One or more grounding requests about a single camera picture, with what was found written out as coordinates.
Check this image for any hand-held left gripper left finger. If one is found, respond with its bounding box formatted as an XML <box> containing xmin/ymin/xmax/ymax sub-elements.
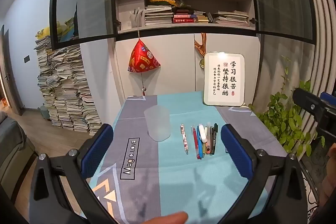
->
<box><xmin>29</xmin><ymin>123</ymin><xmax>116</xmax><ymax>224</ymax></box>

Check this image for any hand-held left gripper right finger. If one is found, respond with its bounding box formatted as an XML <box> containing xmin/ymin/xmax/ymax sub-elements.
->
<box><xmin>220</xmin><ymin>124</ymin><xmax>307</xmax><ymax>224</ymax></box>

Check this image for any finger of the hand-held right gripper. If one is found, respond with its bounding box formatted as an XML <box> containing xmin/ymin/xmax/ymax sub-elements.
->
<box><xmin>293</xmin><ymin>88</ymin><xmax>336</xmax><ymax>136</ymax></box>
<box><xmin>320</xmin><ymin>91</ymin><xmax>336</xmax><ymax>109</ymax></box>

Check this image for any black pen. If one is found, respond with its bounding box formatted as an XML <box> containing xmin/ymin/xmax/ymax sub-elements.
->
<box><xmin>211</xmin><ymin>123</ymin><xmax>219</xmax><ymax>156</ymax></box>

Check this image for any clear pen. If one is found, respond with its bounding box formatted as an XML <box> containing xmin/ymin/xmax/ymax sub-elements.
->
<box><xmin>207</xmin><ymin>122</ymin><xmax>214</xmax><ymax>155</ymax></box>

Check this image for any white correction tape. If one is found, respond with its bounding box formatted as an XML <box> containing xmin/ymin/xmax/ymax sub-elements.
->
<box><xmin>199</xmin><ymin>124</ymin><xmax>208</xmax><ymax>143</ymax></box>

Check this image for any red pen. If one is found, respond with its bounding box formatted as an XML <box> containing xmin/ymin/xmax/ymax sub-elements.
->
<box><xmin>192</xmin><ymin>127</ymin><xmax>199</xmax><ymax>159</ymax></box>

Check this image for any floral patterned pen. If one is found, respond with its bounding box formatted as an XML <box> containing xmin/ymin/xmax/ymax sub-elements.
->
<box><xmin>180</xmin><ymin>124</ymin><xmax>189</xmax><ymax>155</ymax></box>

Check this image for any frosted plastic cup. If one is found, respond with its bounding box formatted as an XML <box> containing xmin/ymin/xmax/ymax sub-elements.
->
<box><xmin>144</xmin><ymin>105</ymin><xmax>171</xmax><ymax>142</ymax></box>

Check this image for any person's right hand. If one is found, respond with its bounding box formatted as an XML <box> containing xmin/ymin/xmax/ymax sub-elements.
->
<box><xmin>318</xmin><ymin>143</ymin><xmax>336</xmax><ymax>210</ymax></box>

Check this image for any person's left hand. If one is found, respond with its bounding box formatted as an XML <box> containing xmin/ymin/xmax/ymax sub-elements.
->
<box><xmin>136</xmin><ymin>211</ymin><xmax>189</xmax><ymax>224</ymax></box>

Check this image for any green potted plant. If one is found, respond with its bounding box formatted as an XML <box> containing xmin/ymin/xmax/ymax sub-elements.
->
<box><xmin>248</xmin><ymin>56</ymin><xmax>326</xmax><ymax>159</ymax></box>

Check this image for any floral patterned plant pot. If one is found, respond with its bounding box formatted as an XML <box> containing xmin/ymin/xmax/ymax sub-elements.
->
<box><xmin>299</xmin><ymin>143</ymin><xmax>328</xmax><ymax>214</ymax></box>

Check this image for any teal grey printed tablecloth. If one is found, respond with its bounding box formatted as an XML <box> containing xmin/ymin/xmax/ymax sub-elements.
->
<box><xmin>87</xmin><ymin>91</ymin><xmax>289</xmax><ymax>224</ymax></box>

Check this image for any tall stack of papers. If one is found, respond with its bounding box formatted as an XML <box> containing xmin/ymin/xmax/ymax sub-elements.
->
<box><xmin>34</xmin><ymin>36</ymin><xmax>102</xmax><ymax>135</ymax></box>

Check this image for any framed calligraphy sign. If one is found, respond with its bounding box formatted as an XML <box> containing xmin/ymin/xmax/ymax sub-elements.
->
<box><xmin>203</xmin><ymin>51</ymin><xmax>245</xmax><ymax>107</ymax></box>

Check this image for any grey sofa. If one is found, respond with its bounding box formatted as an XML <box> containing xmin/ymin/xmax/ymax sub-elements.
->
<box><xmin>0</xmin><ymin>111</ymin><xmax>36</xmax><ymax>188</ymax></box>

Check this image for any red pyramid hanging ornament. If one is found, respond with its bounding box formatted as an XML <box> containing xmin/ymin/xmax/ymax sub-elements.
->
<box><xmin>128</xmin><ymin>39</ymin><xmax>161</xmax><ymax>96</ymax></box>

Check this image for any grey door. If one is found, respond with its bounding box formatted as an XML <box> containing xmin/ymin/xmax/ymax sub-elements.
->
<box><xmin>0</xmin><ymin>25</ymin><xmax>22</xmax><ymax>116</ymax></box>

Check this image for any wide stack of booklets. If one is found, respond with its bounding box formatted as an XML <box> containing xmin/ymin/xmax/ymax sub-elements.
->
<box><xmin>212</xmin><ymin>10</ymin><xmax>249</xmax><ymax>25</ymax></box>

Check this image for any yellow plush toy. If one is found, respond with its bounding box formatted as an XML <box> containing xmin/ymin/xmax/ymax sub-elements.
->
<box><xmin>35</xmin><ymin>27</ymin><xmax>50</xmax><ymax>40</ymax></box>

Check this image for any white pen holder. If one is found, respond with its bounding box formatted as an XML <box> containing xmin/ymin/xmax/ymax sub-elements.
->
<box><xmin>130</xmin><ymin>9</ymin><xmax>144</xmax><ymax>28</ymax></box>

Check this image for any stack of red books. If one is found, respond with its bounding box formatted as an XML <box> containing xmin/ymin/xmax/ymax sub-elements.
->
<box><xmin>172</xmin><ymin>10</ymin><xmax>198</xmax><ymax>24</ymax></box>

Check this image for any tall stack of white booklets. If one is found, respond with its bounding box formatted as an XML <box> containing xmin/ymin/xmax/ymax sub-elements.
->
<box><xmin>144</xmin><ymin>5</ymin><xmax>174</xmax><ymax>26</ymax></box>

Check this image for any yellow green garland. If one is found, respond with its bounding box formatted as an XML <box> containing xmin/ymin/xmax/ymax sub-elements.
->
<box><xmin>150</xmin><ymin>0</ymin><xmax>179</xmax><ymax>6</ymax></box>

